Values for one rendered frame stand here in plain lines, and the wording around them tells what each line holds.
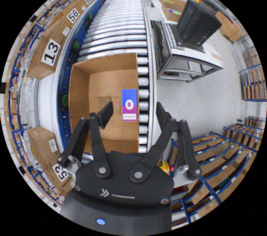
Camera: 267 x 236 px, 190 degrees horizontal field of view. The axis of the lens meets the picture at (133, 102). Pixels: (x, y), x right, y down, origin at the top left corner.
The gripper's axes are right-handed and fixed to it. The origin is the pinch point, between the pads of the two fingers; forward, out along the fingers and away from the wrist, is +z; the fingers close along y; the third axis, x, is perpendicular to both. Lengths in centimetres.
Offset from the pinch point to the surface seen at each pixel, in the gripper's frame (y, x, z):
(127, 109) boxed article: -4.8, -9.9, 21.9
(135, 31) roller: -1, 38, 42
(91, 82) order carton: -26.5, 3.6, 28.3
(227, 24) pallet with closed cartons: 330, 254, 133
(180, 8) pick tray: 46, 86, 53
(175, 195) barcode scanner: 12.0, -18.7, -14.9
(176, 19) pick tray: 33, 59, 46
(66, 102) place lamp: -41.7, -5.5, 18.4
